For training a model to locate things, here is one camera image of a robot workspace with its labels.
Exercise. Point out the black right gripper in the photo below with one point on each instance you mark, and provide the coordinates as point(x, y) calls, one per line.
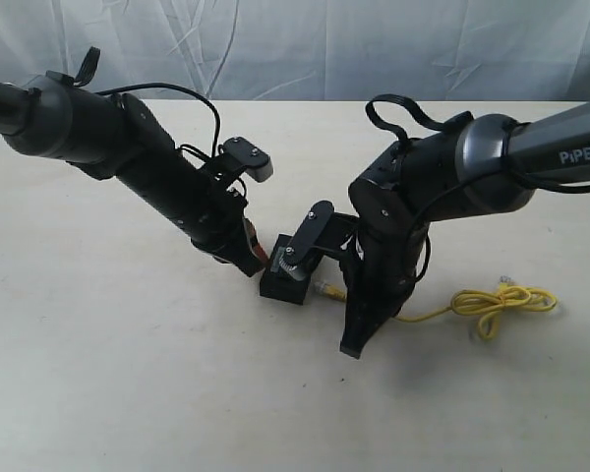
point(380, 276)

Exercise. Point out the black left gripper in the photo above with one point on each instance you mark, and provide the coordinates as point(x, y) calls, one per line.
point(214, 222)

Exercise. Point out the black network switch box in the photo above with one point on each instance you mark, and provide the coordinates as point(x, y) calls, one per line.
point(277, 284)

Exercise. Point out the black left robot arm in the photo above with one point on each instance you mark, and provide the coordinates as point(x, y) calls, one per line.
point(112, 134)

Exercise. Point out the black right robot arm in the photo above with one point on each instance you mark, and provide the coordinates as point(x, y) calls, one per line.
point(434, 171)

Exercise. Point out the white wrinkled backdrop curtain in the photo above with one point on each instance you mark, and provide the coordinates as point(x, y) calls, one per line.
point(310, 50)

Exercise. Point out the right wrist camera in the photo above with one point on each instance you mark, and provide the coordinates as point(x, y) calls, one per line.
point(324, 232)

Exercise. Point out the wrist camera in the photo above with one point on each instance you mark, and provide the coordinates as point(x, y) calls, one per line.
point(239, 156)
point(324, 232)

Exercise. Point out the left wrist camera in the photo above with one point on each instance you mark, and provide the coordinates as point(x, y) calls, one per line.
point(239, 156)

